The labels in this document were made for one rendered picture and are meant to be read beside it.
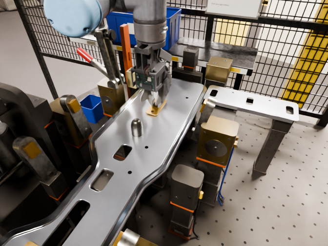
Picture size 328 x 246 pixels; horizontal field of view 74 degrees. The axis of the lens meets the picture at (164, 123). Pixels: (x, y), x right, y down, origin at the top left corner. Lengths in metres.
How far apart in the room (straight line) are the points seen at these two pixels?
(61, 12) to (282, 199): 0.85
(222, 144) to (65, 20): 0.43
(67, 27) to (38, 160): 0.29
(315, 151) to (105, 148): 0.90
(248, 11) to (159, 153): 0.74
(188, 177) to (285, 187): 0.52
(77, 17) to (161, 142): 0.34
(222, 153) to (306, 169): 0.53
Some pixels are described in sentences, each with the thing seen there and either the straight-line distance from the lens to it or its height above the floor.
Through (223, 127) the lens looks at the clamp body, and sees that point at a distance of 0.56.
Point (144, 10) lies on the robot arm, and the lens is 0.50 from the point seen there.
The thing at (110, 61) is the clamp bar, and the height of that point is 1.13.
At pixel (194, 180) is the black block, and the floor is 0.99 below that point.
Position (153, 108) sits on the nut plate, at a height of 1.01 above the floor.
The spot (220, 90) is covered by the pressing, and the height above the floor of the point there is 1.00.
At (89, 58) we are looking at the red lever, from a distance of 0.73.
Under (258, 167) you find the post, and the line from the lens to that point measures 0.93.
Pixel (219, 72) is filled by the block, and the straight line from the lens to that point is 0.82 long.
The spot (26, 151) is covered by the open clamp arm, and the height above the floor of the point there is 1.09.
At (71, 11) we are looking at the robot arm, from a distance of 0.38.
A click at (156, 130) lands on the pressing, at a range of 0.60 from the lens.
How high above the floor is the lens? 1.41
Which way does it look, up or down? 41 degrees down
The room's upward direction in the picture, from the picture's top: straight up
